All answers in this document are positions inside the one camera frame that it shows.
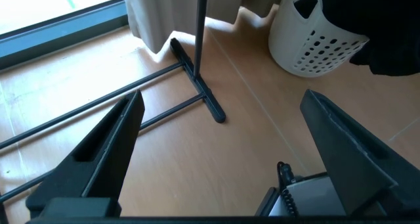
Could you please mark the black clothes rack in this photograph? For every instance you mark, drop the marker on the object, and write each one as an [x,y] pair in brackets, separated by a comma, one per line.
[199,30]

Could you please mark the window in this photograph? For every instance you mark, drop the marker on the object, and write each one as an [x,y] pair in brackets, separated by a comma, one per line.
[59,33]

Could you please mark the white laundry basket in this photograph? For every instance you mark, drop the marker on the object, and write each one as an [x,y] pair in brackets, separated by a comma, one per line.
[288,43]

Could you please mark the black shorts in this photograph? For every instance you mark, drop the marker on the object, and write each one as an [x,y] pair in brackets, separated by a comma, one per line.
[387,27]

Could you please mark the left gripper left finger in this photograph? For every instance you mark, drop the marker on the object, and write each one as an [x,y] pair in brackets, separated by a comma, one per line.
[108,158]

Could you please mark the beige curtain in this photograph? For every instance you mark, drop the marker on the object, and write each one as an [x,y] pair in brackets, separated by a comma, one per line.
[157,13]

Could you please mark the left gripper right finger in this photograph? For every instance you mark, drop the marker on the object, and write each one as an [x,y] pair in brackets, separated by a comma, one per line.
[354,158]

